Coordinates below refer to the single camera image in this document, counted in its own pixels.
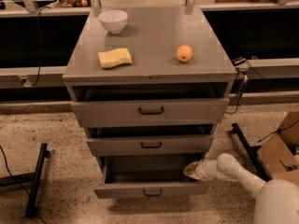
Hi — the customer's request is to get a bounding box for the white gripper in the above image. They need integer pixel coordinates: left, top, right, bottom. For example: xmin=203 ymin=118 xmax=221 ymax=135
xmin=183 ymin=160 xmax=217 ymax=181

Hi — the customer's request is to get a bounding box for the grey bottom drawer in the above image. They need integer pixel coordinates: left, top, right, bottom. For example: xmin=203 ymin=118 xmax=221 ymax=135
xmin=94 ymin=153 xmax=209 ymax=199

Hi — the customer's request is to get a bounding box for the grey drawer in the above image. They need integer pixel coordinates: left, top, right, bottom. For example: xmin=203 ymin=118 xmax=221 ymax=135
xmin=72 ymin=98 xmax=228 ymax=128
xmin=94 ymin=153 xmax=209 ymax=199
xmin=87 ymin=134 xmax=214 ymax=156

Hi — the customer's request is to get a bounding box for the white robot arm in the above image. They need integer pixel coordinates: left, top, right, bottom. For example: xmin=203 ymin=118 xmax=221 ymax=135
xmin=183 ymin=153 xmax=299 ymax=224

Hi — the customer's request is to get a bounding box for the grey middle drawer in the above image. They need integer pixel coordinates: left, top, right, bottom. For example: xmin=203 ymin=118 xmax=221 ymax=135
xmin=87 ymin=134 xmax=214 ymax=156

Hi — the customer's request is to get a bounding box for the grey top drawer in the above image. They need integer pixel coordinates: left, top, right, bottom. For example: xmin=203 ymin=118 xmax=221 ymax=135
xmin=72 ymin=98 xmax=228 ymax=128

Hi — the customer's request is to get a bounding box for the grey drawer cabinet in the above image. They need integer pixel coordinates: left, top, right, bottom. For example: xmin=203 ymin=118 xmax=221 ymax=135
xmin=62 ymin=5 xmax=238 ymax=173

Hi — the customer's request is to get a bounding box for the black stand leg right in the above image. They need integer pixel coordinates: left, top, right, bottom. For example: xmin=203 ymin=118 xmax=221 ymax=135
xmin=232 ymin=123 xmax=271 ymax=181

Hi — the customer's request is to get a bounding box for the black stand leg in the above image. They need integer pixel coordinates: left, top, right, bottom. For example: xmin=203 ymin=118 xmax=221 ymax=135
xmin=0 ymin=143 xmax=50 ymax=218
xmin=232 ymin=123 xmax=271 ymax=181

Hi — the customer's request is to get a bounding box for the cardboard box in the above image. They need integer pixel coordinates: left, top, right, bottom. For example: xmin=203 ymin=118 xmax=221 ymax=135
xmin=257 ymin=112 xmax=299 ymax=186

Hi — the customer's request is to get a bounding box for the orange fruit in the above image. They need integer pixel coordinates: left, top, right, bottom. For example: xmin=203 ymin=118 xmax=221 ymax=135
xmin=177 ymin=45 xmax=192 ymax=63

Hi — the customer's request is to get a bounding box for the yellow sponge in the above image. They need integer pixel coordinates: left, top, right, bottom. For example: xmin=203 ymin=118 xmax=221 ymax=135
xmin=98 ymin=48 xmax=132 ymax=69

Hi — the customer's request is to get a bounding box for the black stand leg left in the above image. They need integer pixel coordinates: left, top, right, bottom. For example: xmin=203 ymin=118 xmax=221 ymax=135
xmin=0 ymin=143 xmax=50 ymax=218

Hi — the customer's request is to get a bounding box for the white bowl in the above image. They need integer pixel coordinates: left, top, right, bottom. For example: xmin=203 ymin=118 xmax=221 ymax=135
xmin=98 ymin=10 xmax=128 ymax=34

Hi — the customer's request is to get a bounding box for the black cable right of cabinet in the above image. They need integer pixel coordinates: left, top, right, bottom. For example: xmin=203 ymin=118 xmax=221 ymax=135
xmin=225 ymin=56 xmax=272 ymax=116

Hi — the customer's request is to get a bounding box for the black cable left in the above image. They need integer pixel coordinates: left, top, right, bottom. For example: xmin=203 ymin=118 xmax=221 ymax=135
xmin=0 ymin=145 xmax=48 ymax=224

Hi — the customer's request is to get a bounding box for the black cable on wall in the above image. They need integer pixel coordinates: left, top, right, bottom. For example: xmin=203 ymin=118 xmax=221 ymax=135
xmin=20 ymin=5 xmax=52 ymax=88

